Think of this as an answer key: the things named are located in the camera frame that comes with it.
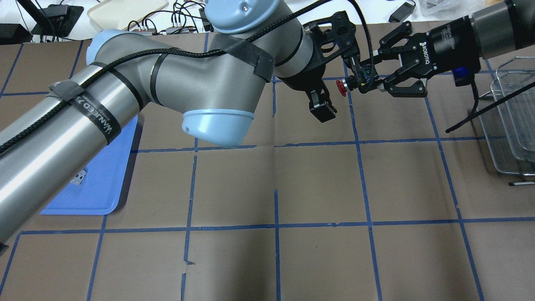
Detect black power adapter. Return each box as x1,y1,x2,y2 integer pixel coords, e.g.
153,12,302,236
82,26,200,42
388,0,417,23

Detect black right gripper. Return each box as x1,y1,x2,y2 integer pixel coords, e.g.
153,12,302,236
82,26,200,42
376,17,480,98

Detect tangled black cables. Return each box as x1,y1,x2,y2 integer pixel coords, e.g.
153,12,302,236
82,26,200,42
125,0,218,36

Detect red emergency stop button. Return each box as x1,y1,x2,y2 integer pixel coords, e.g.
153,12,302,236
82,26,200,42
336,63,383,97

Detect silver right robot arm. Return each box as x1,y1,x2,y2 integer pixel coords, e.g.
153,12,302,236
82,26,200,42
373,0,535,97

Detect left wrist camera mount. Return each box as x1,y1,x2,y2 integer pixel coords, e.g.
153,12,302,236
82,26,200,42
303,11,361,69

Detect white circuit breaker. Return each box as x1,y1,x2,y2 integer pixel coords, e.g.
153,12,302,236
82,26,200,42
69,169,87,186

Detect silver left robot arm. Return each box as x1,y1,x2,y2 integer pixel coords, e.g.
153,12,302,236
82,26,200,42
0,0,325,252

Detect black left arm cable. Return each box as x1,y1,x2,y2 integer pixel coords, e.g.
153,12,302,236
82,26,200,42
0,0,377,155

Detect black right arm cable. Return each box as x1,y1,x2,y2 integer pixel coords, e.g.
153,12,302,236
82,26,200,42
445,79,535,133

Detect black camera stand base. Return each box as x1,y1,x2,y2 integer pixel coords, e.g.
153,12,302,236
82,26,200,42
0,0,85,45

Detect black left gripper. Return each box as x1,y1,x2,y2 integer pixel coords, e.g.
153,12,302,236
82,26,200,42
274,61,337,122

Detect blue plastic tray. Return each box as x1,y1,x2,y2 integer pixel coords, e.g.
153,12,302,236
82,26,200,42
40,117,138,215

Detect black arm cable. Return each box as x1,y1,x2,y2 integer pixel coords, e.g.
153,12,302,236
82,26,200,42
445,79,535,133
0,0,377,155

